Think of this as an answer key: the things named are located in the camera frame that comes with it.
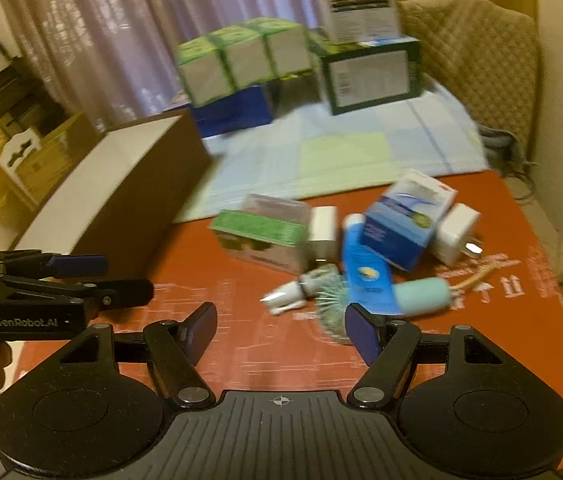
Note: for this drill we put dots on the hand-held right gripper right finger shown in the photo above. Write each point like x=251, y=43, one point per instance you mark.
x=361, y=336

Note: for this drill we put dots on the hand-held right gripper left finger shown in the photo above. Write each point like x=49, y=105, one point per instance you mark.
x=200, y=332

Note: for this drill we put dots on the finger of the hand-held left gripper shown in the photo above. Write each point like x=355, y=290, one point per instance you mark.
x=79, y=264
x=121, y=294

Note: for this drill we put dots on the blue white tube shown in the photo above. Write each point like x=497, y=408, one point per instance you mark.
x=361, y=275

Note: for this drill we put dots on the brown cardboard box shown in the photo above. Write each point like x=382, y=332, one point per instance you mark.
x=126, y=200

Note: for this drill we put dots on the brown spray bottle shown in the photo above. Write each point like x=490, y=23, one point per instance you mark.
x=286, y=296

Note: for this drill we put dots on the white power adapter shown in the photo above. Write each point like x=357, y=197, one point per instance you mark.
x=322, y=230
x=454, y=232

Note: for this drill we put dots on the blue white medicine box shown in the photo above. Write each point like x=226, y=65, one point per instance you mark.
x=401, y=230

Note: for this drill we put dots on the green medicine box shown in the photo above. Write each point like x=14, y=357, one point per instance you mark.
x=261, y=234

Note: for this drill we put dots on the clear plastic box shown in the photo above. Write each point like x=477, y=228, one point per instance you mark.
x=276, y=206

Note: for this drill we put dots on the mint handheld fan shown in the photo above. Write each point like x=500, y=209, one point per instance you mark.
x=421, y=297

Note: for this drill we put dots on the open cardboard carton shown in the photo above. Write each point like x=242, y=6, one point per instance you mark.
x=56, y=150

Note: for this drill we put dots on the orange red mat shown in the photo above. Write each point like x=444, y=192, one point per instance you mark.
x=486, y=330

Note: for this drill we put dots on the checked pale blanket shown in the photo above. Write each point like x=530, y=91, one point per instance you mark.
x=336, y=155

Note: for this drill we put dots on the black bag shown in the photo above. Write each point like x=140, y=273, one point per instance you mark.
x=11, y=90

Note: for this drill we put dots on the green white carton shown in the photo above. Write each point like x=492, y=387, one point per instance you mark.
x=286, y=52
x=206, y=77
x=244, y=62

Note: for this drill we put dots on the purple curtain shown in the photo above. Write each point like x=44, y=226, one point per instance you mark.
x=111, y=35

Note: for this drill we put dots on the dark green large box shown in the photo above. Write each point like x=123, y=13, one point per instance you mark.
x=366, y=77

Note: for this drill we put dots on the beige quilted chair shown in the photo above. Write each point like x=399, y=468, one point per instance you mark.
x=476, y=60

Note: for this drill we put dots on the white labelled box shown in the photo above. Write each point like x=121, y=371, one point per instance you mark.
x=361, y=20

